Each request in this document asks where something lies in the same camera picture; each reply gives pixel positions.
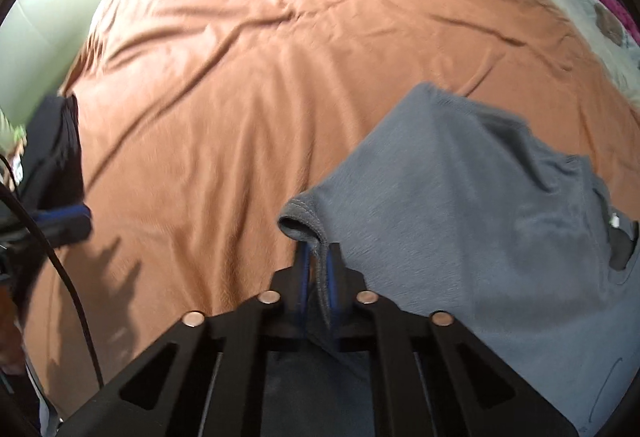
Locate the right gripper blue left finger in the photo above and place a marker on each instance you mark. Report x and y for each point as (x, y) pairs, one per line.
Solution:
(304, 264)

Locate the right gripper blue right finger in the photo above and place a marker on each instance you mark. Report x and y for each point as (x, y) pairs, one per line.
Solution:
(335, 280)

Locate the grey t-shirt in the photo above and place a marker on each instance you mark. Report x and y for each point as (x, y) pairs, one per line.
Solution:
(451, 204)

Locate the left hand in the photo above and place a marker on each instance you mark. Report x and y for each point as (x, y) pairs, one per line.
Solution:
(12, 357)

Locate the folded black t-shirt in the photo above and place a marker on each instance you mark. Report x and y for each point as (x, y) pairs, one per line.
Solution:
(52, 158)

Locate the orange-brown duvet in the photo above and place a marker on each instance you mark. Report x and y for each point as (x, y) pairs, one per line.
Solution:
(198, 119)

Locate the brown teddy bear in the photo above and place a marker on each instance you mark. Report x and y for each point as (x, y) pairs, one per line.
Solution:
(608, 25)

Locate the pink garment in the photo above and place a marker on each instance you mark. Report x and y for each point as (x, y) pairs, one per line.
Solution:
(620, 11)

